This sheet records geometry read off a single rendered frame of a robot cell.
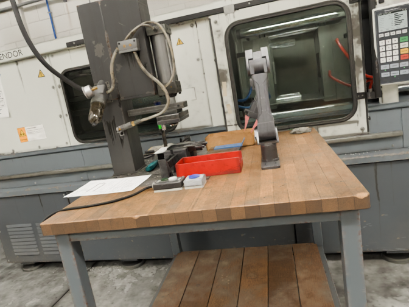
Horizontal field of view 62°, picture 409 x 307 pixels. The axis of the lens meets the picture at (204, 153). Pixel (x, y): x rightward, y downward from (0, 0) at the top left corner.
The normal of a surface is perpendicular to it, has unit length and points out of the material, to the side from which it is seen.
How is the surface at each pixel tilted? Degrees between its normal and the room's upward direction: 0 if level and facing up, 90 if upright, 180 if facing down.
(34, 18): 90
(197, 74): 90
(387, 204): 90
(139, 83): 90
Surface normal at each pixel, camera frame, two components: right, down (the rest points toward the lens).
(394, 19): -0.41, 0.37
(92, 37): -0.18, 0.22
